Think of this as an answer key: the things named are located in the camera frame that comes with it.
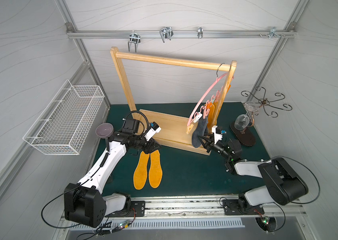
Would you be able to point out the purple bowl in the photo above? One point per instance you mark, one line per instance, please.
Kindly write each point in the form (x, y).
(104, 130)

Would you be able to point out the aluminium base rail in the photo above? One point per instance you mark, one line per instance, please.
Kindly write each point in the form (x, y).
(208, 206)

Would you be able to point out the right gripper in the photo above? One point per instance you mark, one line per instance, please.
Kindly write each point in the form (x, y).
(213, 144)

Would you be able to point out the aluminium top rail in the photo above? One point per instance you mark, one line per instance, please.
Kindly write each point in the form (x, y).
(178, 34)

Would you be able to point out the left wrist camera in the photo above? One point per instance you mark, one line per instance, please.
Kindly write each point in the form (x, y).
(153, 129)

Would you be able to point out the dark grey insole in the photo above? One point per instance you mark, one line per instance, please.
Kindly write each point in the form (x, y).
(199, 132)

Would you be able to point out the white wire basket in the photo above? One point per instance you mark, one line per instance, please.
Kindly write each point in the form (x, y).
(63, 126)

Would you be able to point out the yellow insole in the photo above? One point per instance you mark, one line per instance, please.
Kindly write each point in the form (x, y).
(141, 172)
(211, 108)
(155, 172)

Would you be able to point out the pink plastic hanger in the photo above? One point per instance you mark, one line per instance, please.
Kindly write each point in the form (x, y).
(220, 96)

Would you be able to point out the white clothes peg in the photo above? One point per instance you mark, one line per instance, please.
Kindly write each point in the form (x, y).
(197, 117)

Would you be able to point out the metal hook clip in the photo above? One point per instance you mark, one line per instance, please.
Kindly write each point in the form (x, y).
(166, 33)
(200, 32)
(272, 34)
(134, 40)

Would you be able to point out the wine glass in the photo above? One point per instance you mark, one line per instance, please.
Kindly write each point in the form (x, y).
(246, 120)

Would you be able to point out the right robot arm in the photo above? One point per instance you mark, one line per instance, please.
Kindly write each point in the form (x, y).
(282, 184)

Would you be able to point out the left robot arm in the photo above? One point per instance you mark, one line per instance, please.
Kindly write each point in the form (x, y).
(83, 202)

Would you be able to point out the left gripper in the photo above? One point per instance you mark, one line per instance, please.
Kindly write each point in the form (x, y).
(147, 144)

